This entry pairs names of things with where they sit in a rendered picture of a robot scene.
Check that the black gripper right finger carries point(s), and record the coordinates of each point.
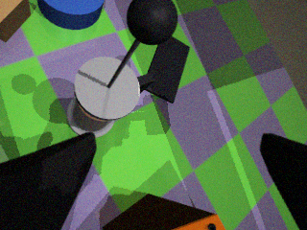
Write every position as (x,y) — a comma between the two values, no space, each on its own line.
(286,161)

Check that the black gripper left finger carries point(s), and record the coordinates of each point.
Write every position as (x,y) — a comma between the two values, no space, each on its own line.
(38,189)

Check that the blue cylinder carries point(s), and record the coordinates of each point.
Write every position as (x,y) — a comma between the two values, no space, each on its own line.
(71,14)

